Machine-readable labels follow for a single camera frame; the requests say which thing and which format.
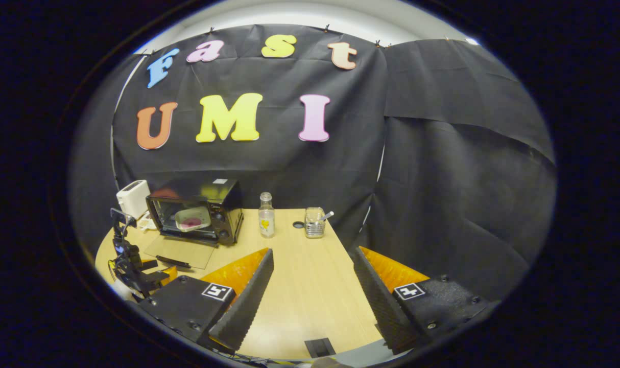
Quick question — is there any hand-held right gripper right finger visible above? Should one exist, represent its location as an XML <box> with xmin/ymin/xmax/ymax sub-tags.
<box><xmin>352</xmin><ymin>245</ymin><xmax>499</xmax><ymax>354</ymax></box>

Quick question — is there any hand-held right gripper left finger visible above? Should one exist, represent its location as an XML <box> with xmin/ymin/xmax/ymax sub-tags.
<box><xmin>139</xmin><ymin>248</ymin><xmax>275</xmax><ymax>353</ymax></box>

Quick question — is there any white square plate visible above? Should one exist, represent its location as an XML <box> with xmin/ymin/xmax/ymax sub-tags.
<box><xmin>175</xmin><ymin>206</ymin><xmax>212</xmax><ymax>233</ymax></box>

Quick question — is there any black electric oven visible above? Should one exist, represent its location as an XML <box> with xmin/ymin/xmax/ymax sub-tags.
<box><xmin>144</xmin><ymin>178</ymin><xmax>244</xmax><ymax>270</ymax></box>

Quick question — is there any white toaster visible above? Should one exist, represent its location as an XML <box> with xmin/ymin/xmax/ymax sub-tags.
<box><xmin>116</xmin><ymin>180</ymin><xmax>151</xmax><ymax>220</ymax></box>

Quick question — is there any clear bottle with yellow label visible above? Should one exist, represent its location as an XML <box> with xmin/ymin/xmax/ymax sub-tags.
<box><xmin>258</xmin><ymin>192</ymin><xmax>276</xmax><ymax>238</ymax></box>

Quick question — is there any black backdrop cloth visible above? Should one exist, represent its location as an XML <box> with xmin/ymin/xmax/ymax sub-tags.
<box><xmin>70</xmin><ymin>23</ymin><xmax>557</xmax><ymax>302</ymax></box>

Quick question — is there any black desk cable port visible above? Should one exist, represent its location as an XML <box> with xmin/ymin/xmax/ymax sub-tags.
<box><xmin>304</xmin><ymin>337</ymin><xmax>337</xmax><ymax>359</ymax></box>

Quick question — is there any metal wire holder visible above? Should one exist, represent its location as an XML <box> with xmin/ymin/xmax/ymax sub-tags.
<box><xmin>304</xmin><ymin>207</ymin><xmax>326</xmax><ymax>239</ymax></box>

